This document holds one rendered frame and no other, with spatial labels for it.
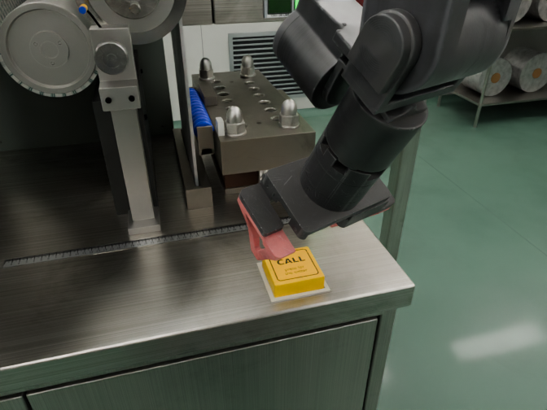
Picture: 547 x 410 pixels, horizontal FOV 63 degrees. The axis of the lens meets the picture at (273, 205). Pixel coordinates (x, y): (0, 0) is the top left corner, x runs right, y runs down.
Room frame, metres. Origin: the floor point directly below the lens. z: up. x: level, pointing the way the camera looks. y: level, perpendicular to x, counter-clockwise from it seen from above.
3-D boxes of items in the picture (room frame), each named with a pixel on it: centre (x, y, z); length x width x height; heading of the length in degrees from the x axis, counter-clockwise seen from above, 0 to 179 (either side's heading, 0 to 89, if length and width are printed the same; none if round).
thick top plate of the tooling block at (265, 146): (0.86, 0.06, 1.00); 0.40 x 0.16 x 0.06; 15
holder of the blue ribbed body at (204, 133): (0.80, 0.14, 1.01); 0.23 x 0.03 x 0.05; 15
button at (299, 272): (0.47, -0.03, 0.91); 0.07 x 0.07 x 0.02; 15
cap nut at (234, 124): (0.68, 0.06, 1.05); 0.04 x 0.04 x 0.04
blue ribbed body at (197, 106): (0.80, 0.14, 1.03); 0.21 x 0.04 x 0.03; 15
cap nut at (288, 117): (0.72, -0.03, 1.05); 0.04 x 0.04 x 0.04
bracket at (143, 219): (0.61, 0.21, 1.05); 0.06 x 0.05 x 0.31; 15
